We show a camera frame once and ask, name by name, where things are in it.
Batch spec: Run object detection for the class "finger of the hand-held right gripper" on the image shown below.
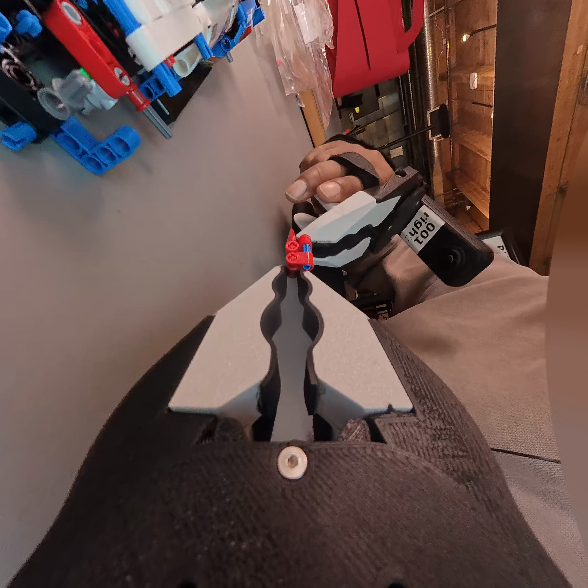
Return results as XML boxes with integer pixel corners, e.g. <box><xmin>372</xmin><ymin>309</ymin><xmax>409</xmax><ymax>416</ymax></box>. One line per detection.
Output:
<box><xmin>299</xmin><ymin>192</ymin><xmax>400</xmax><ymax>244</ymax></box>
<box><xmin>312</xmin><ymin>234</ymin><xmax>384</xmax><ymax>268</ymax></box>

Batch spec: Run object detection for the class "grey desk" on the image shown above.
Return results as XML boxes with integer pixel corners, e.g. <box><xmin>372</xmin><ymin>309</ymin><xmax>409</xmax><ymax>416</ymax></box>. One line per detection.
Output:
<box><xmin>0</xmin><ymin>34</ymin><xmax>350</xmax><ymax>588</ymax></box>

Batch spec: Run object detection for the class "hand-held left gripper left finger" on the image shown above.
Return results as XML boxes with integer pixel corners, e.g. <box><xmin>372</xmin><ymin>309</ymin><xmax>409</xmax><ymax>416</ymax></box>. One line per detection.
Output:
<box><xmin>168</xmin><ymin>266</ymin><xmax>289</xmax><ymax>419</ymax></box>

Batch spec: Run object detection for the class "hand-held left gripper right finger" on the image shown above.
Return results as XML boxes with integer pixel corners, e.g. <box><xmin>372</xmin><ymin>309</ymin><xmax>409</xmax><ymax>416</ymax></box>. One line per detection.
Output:
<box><xmin>298</xmin><ymin>268</ymin><xmax>415</xmax><ymax>432</ymax></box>

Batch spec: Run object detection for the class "toy brick race car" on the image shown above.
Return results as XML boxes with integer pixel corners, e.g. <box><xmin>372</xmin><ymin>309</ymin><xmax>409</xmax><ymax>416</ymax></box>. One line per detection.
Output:
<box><xmin>0</xmin><ymin>0</ymin><xmax>266</xmax><ymax>176</ymax></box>

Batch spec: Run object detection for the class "red long brick connector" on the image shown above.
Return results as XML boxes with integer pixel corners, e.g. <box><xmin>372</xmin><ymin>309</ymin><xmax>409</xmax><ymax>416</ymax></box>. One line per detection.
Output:
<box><xmin>285</xmin><ymin>229</ymin><xmax>301</xmax><ymax>279</ymax></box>

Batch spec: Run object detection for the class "clear plastic bag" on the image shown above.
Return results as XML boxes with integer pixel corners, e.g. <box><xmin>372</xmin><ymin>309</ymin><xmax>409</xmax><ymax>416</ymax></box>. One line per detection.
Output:
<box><xmin>255</xmin><ymin>0</ymin><xmax>336</xmax><ymax>131</ymax></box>

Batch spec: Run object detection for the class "silver ventilation duct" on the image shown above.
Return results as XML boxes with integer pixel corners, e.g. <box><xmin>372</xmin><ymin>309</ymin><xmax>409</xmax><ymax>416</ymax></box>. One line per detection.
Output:
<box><xmin>406</xmin><ymin>0</ymin><xmax>455</xmax><ymax>203</ymax></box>

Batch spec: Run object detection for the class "person's right forearm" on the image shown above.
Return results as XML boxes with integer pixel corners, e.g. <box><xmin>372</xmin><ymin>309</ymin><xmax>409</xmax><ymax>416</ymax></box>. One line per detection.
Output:
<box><xmin>347</xmin><ymin>239</ymin><xmax>552</xmax><ymax>460</ymax></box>

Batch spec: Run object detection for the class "person's right hand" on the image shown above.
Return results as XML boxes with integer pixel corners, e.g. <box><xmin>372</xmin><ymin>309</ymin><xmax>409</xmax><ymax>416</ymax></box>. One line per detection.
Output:
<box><xmin>285</xmin><ymin>137</ymin><xmax>396</xmax><ymax>205</ymax></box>

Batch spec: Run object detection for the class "person's beige hoodie torso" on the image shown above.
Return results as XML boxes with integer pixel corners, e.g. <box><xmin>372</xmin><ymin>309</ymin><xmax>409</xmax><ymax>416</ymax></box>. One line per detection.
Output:
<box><xmin>492</xmin><ymin>452</ymin><xmax>588</xmax><ymax>588</ymax></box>

